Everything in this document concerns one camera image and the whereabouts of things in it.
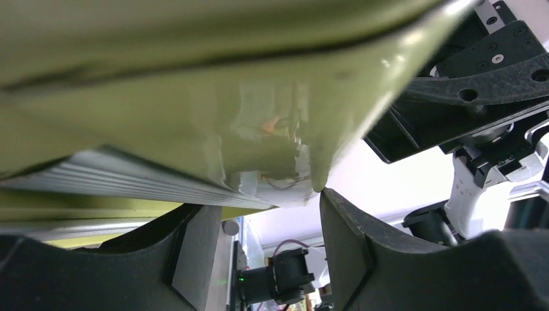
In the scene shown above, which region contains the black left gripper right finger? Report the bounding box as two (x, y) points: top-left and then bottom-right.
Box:
(320, 188), (548, 310)

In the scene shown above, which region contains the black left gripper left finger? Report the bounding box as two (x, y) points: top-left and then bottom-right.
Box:
(1, 204), (221, 310)

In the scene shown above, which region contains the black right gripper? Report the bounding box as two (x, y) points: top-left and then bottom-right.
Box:
(363, 1), (548, 163)

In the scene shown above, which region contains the green metal drawer cabinet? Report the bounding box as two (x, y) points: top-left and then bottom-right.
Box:
(0, 0), (477, 250)

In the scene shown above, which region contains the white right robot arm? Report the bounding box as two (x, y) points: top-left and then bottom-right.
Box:
(364, 1), (548, 246)

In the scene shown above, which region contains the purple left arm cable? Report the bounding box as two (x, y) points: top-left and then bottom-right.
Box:
(273, 238), (311, 256)

